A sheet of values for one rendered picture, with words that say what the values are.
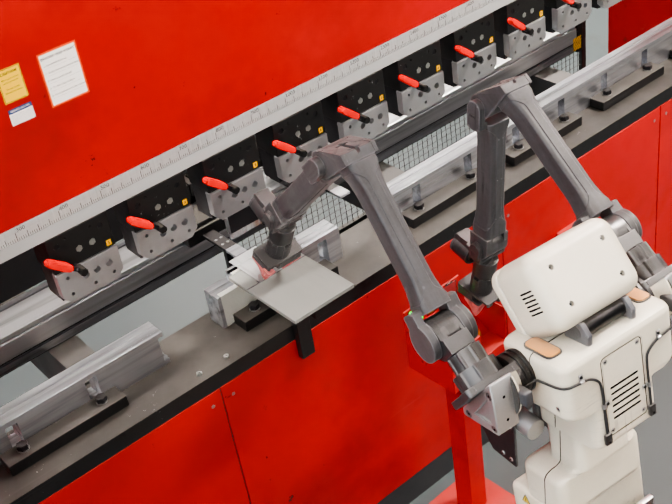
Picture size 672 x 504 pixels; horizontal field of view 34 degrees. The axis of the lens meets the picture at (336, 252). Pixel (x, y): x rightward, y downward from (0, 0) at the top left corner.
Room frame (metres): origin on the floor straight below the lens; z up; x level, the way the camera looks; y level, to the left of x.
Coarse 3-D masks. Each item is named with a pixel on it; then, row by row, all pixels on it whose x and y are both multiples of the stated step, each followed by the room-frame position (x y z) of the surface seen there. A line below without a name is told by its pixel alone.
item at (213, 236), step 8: (200, 216) 2.40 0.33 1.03; (208, 216) 2.40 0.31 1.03; (200, 224) 2.37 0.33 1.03; (208, 224) 2.38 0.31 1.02; (216, 224) 2.39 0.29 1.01; (224, 224) 2.40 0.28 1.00; (200, 232) 2.36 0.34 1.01; (208, 232) 2.37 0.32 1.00; (216, 232) 2.36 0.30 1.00; (192, 240) 2.34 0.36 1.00; (200, 240) 2.36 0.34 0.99; (208, 240) 2.34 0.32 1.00; (216, 240) 2.32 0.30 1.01; (224, 240) 2.32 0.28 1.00; (224, 248) 2.28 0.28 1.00; (232, 248) 2.28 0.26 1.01; (240, 248) 2.27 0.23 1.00
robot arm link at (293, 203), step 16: (320, 160) 1.76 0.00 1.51; (304, 176) 1.87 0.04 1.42; (320, 176) 1.75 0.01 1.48; (336, 176) 1.79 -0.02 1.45; (288, 192) 1.95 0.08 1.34; (304, 192) 1.88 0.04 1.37; (320, 192) 1.86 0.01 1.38; (272, 208) 2.01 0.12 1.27; (288, 208) 1.96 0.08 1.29; (304, 208) 1.94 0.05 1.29
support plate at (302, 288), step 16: (304, 256) 2.19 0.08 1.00; (240, 272) 2.17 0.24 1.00; (288, 272) 2.14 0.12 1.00; (304, 272) 2.13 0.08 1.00; (320, 272) 2.12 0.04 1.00; (256, 288) 2.10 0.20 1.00; (272, 288) 2.08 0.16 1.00; (288, 288) 2.07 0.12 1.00; (304, 288) 2.06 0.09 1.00; (320, 288) 2.05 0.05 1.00; (336, 288) 2.04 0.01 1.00; (272, 304) 2.02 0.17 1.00; (288, 304) 2.01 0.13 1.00; (304, 304) 2.00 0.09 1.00; (320, 304) 1.99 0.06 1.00
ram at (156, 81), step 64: (0, 0) 1.95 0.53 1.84; (64, 0) 2.02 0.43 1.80; (128, 0) 2.09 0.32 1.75; (192, 0) 2.18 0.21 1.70; (256, 0) 2.26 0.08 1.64; (320, 0) 2.36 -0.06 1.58; (384, 0) 2.47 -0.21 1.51; (448, 0) 2.59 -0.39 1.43; (512, 0) 2.72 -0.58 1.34; (0, 64) 1.93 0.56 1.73; (128, 64) 2.07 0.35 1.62; (192, 64) 2.16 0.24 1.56; (256, 64) 2.25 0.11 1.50; (320, 64) 2.35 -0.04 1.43; (384, 64) 2.46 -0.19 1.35; (0, 128) 1.90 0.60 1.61; (64, 128) 1.98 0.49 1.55; (128, 128) 2.05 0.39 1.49; (192, 128) 2.14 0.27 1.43; (256, 128) 2.23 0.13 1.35; (0, 192) 1.88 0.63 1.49; (64, 192) 1.95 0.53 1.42; (128, 192) 2.03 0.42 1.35; (0, 256) 1.85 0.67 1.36
